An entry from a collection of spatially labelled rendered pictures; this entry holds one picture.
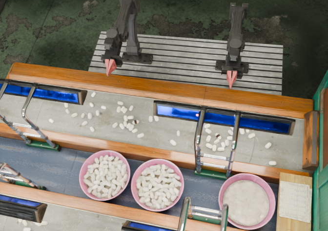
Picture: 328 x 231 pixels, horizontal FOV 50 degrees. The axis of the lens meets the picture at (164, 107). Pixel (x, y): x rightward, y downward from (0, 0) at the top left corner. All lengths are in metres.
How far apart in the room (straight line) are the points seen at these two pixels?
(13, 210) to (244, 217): 1.03
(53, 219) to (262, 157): 1.10
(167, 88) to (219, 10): 1.55
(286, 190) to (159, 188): 0.61
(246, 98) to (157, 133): 0.52
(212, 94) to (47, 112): 0.96
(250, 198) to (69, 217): 0.90
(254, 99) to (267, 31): 1.38
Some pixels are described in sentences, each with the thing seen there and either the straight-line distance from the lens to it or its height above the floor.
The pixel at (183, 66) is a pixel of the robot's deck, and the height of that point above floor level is 0.67.
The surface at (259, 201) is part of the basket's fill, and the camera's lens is 1.84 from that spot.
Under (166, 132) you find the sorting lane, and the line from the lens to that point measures 1.94.
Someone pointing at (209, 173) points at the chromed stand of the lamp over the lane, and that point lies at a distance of 1.87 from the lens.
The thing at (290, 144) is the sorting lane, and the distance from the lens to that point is 1.95.
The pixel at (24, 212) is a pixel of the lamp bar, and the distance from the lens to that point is 1.61.
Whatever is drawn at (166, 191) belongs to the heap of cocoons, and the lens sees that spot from 1.83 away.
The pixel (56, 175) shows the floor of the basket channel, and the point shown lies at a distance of 2.07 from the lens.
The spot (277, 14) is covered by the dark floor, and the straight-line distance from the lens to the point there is 3.44.
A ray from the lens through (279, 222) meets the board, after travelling 1.79.
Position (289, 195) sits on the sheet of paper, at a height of 0.78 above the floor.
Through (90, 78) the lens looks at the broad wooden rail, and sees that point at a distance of 2.17.
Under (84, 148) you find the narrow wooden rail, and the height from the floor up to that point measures 0.72.
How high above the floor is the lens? 2.50
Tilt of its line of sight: 61 degrees down
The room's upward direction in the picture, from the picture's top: 12 degrees counter-clockwise
